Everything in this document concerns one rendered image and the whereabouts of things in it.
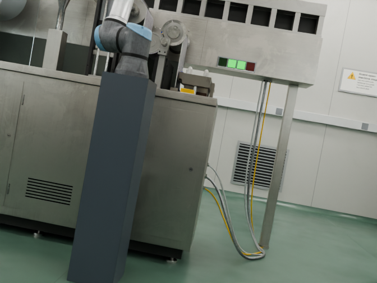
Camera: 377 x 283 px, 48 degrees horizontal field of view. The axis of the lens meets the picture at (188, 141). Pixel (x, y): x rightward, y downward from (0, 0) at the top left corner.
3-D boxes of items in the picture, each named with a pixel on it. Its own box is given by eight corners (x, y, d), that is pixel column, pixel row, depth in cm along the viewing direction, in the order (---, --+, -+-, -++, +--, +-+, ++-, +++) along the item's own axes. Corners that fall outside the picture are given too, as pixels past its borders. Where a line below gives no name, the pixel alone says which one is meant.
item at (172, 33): (164, 33, 240) (171, 22, 240) (164, 34, 242) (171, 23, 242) (174, 41, 240) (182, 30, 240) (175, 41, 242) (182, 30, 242)
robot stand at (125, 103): (111, 290, 177) (148, 78, 174) (66, 280, 179) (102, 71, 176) (123, 274, 197) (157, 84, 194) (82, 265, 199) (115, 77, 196)
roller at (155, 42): (139, 50, 244) (142, 30, 244) (147, 58, 269) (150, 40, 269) (159, 54, 243) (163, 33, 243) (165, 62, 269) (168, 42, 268)
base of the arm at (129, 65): (144, 78, 177) (148, 55, 176) (109, 72, 178) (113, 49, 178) (151, 82, 192) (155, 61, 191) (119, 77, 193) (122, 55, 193)
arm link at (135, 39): (139, 53, 177) (145, 21, 176) (113, 50, 182) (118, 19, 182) (153, 59, 187) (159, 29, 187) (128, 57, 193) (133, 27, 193)
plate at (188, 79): (181, 83, 239) (183, 72, 239) (187, 90, 279) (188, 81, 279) (209, 87, 238) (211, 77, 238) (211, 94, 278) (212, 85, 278)
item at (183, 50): (176, 74, 243) (182, 42, 242) (180, 79, 266) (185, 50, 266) (177, 74, 243) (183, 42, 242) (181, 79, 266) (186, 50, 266)
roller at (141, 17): (120, 21, 245) (124, -2, 245) (129, 31, 270) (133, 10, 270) (143, 25, 244) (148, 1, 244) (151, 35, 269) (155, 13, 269)
